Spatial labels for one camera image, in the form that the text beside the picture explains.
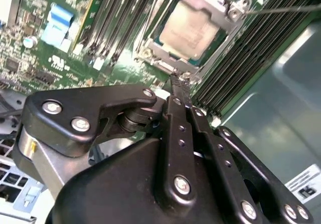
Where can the silver square CPU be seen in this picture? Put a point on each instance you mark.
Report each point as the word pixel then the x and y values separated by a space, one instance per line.
pixel 190 30

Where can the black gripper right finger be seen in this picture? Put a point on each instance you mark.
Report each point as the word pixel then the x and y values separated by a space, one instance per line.
pixel 222 156

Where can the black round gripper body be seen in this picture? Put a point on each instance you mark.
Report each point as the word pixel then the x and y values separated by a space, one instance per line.
pixel 113 188

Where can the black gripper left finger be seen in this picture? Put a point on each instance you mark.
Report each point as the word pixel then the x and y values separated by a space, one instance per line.
pixel 75 103

